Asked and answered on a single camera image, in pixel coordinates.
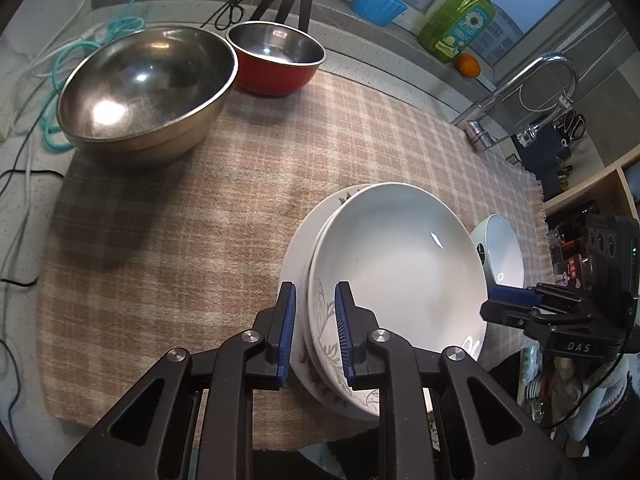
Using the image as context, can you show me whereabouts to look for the blue ribbed cup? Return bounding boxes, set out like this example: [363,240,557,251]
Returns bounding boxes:
[351,0,408,27]

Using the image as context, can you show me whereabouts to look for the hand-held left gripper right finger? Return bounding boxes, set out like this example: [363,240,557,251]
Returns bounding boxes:
[334,281,581,480]

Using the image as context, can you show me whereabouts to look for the metal sprayer hose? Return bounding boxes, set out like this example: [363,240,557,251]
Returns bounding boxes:
[516,67,576,148]

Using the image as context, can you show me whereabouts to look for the green dish soap bottle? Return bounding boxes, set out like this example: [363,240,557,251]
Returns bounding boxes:
[417,0,512,64]

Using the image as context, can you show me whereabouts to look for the large stainless steel bowl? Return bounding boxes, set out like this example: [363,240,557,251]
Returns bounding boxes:
[56,25,239,168]

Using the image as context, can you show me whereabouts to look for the dark jar with label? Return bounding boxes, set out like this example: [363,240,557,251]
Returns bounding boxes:
[550,202,598,291]

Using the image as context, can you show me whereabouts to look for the black scissors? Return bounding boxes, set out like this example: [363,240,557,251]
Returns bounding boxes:
[557,108,587,145]

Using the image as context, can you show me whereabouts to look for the wooden shelf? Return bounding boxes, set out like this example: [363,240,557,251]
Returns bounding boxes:
[542,142,640,241]

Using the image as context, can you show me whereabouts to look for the person's right forearm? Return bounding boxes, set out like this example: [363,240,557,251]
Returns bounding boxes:
[565,355,636,443]

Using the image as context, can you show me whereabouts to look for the red steel bowl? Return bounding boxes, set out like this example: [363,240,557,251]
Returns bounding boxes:
[225,21,327,97]

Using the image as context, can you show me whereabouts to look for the chrome faucet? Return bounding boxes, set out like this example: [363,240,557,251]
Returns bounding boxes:
[452,52,580,153]

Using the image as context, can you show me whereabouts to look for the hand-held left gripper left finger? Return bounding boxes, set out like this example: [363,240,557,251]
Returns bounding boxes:
[52,281,297,480]

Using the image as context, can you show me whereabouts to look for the black cable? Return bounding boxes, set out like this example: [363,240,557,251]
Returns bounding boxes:
[0,0,268,291]

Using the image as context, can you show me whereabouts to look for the orange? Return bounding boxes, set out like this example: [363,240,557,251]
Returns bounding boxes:
[454,53,482,79]

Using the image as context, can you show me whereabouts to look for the teal cable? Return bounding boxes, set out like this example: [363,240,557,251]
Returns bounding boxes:
[42,0,156,152]

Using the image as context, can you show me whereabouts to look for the dark utensil holder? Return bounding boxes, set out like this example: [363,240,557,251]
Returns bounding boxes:
[520,125,576,201]

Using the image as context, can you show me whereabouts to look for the beige checked cloth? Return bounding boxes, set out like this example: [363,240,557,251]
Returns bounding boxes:
[36,67,551,448]

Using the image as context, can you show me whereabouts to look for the small white bowl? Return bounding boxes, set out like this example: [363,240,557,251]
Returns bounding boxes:
[470,214,526,291]

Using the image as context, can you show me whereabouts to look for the plain white deep plate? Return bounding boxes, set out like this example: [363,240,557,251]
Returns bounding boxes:
[306,182,490,411]

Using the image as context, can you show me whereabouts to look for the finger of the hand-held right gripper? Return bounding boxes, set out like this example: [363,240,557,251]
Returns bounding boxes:
[487,282,596,311]
[480,301,561,333]

